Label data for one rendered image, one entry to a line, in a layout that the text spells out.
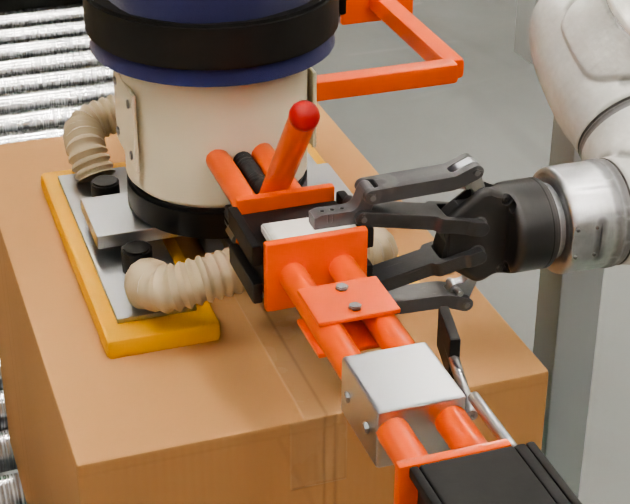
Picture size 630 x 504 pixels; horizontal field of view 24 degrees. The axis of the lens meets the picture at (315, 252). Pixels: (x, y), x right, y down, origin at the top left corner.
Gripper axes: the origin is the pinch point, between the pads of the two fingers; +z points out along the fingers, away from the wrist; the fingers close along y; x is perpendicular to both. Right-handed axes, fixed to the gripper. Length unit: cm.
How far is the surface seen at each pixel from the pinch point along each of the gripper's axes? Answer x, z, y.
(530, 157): 212, -132, 107
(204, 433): -2.9, 9.2, 12.7
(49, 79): 173, -5, 54
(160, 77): 18.4, 6.9, -8.6
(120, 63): 21.7, 9.6, -8.8
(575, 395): 45, -52, 54
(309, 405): -1.9, 0.2, 12.6
